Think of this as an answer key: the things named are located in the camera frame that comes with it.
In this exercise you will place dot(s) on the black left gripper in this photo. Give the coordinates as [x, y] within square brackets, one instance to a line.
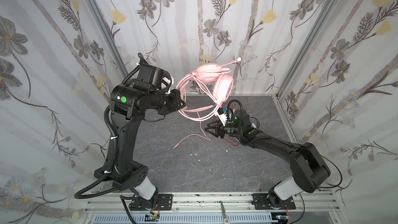
[173, 103]

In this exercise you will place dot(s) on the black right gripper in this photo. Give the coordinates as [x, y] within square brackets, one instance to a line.
[219, 130]

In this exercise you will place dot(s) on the pink headphones with cable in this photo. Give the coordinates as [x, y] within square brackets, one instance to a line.
[214, 80]

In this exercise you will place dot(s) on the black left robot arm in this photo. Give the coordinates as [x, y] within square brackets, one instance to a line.
[145, 88]

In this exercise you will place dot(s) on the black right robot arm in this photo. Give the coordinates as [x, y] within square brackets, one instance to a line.
[309, 168]

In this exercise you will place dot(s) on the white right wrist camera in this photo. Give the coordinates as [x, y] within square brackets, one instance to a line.
[222, 115]

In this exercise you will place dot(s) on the white perforated cable duct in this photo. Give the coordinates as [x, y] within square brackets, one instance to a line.
[186, 218]

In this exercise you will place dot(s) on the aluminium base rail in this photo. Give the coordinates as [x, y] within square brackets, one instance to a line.
[320, 207]

